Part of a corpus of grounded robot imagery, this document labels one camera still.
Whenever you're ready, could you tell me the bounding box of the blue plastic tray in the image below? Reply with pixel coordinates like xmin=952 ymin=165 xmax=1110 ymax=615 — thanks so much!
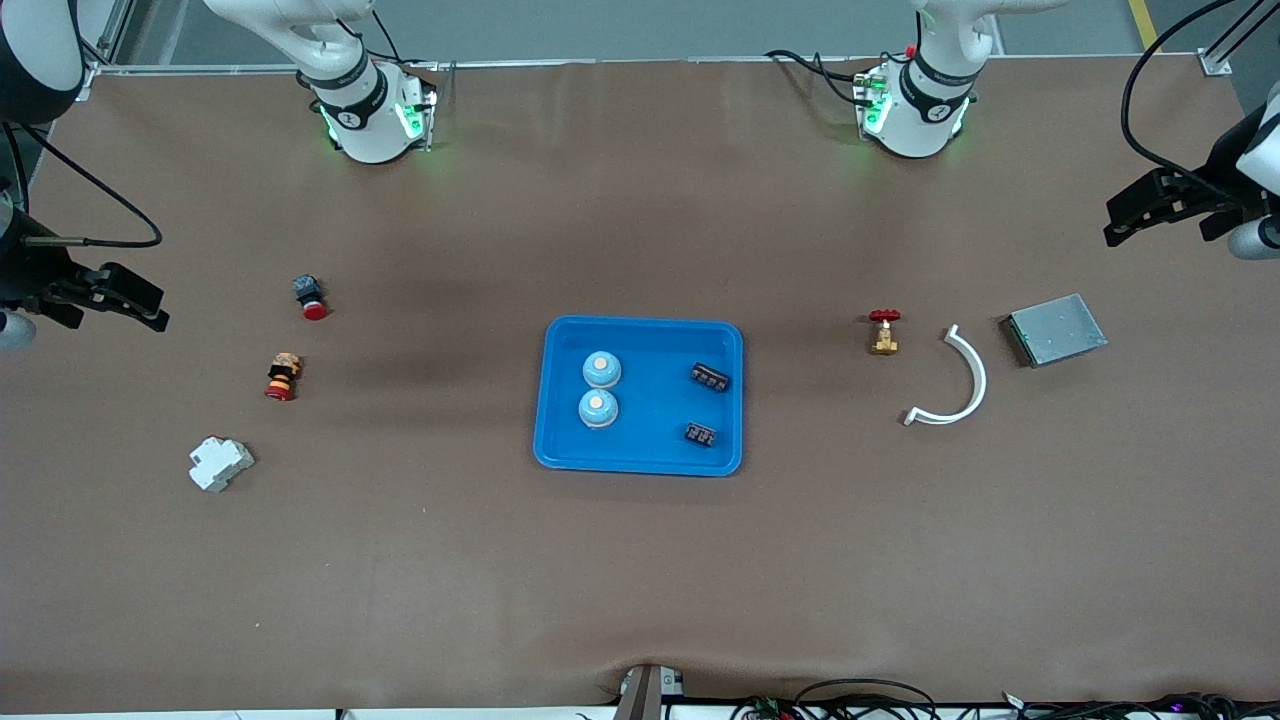
xmin=532 ymin=316 xmax=745 ymax=477

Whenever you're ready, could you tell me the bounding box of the grey metal box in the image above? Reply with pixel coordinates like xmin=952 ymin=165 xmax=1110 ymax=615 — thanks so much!
xmin=1005 ymin=293 xmax=1109 ymax=369

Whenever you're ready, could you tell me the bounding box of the red orange black push button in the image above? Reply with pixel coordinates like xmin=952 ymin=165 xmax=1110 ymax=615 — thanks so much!
xmin=264 ymin=352 xmax=303 ymax=402

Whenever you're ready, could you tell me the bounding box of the white circuit breaker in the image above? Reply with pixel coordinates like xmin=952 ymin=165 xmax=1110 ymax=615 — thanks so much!
xmin=188 ymin=436 xmax=255 ymax=493

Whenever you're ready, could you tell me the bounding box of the white curved plastic piece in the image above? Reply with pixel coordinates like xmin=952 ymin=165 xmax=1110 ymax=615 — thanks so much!
xmin=903 ymin=324 xmax=989 ymax=427

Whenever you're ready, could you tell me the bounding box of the brown table mat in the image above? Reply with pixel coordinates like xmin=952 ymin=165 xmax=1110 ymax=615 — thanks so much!
xmin=0 ymin=55 xmax=1280 ymax=714

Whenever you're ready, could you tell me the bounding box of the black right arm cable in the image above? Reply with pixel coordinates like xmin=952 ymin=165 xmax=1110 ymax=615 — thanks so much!
xmin=3 ymin=120 xmax=164 ymax=249

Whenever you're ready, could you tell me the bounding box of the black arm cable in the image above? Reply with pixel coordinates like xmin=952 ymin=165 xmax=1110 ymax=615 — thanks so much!
xmin=3 ymin=120 xmax=164 ymax=249
xmin=1119 ymin=0 xmax=1263 ymax=201

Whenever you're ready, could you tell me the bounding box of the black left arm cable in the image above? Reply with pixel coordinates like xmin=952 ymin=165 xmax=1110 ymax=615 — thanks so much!
xmin=1119 ymin=0 xmax=1263 ymax=201

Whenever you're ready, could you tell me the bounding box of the aluminium frame post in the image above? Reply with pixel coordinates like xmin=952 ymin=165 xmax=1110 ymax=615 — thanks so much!
xmin=75 ymin=0 xmax=139 ymax=79
xmin=1198 ymin=0 xmax=1280 ymax=77

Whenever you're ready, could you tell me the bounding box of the black cable bundle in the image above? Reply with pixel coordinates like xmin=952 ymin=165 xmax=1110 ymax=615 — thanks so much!
xmin=730 ymin=678 xmax=1280 ymax=720

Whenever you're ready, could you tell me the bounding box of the metal bracket at table edge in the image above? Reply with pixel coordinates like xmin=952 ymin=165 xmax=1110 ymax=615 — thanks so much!
xmin=614 ymin=664 xmax=687 ymax=720

